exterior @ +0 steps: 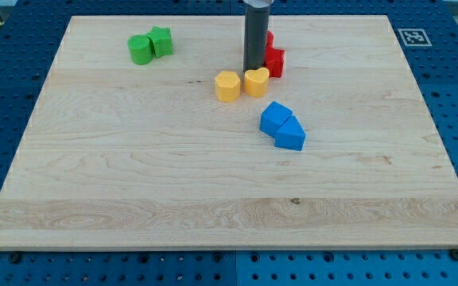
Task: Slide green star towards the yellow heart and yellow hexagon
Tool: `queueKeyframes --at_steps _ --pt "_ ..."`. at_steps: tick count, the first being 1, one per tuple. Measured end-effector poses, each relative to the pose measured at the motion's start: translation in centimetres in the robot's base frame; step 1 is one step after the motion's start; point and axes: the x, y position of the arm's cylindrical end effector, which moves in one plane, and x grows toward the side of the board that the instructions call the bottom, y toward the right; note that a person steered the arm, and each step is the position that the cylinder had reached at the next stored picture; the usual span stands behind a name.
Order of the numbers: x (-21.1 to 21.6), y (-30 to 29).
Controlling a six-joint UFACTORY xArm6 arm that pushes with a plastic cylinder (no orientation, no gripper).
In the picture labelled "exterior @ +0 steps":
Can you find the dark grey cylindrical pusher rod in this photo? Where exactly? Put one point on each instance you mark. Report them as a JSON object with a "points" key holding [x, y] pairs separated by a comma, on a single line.
{"points": [[255, 34]]}

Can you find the yellow heart block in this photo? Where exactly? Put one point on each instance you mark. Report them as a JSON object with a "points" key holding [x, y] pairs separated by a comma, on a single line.
{"points": [[256, 82]]}

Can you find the yellow hexagon block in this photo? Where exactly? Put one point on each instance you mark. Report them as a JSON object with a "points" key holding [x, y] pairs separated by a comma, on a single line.
{"points": [[227, 86]]}

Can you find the green star block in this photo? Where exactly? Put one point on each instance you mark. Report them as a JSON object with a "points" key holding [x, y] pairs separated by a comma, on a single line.
{"points": [[161, 40]]}

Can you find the red block behind rod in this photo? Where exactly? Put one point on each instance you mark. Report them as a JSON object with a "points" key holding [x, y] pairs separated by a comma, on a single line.
{"points": [[274, 57]]}

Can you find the blue cube block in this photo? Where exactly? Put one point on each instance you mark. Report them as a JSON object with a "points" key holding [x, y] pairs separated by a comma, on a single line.
{"points": [[273, 117]]}

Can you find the green cylinder block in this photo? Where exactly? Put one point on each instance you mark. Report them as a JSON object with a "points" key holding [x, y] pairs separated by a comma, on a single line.
{"points": [[140, 49]]}

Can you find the blue pentagon block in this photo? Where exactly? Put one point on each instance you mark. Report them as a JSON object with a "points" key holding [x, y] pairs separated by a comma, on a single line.
{"points": [[290, 135]]}

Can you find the white fiducial marker tag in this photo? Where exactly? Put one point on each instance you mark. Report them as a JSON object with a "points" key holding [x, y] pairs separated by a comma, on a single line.
{"points": [[414, 38]]}

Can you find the light wooden board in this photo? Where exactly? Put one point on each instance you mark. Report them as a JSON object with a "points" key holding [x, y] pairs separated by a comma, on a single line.
{"points": [[125, 157]]}

